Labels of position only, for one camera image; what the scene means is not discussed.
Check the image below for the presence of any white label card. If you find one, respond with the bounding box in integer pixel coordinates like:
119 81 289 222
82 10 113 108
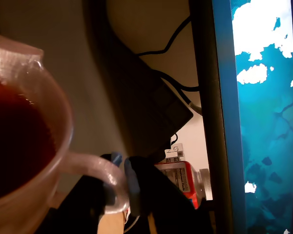
164 143 184 162

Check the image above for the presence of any black box device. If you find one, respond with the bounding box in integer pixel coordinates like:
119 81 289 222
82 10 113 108
86 0 195 158

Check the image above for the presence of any red and blue carton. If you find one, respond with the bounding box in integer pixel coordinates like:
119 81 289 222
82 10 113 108
153 160 213 210

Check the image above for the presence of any monitor with blue picture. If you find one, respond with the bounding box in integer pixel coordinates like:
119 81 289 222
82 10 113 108
189 0 293 234

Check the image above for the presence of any thin black cable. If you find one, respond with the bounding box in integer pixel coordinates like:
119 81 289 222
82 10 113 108
136 14 201 93

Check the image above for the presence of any translucent plastic kettle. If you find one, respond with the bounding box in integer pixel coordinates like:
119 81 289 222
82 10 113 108
0 33 131 234

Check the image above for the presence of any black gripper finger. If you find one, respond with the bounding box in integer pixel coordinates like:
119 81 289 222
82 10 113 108
124 155 210 234
35 152 124 234

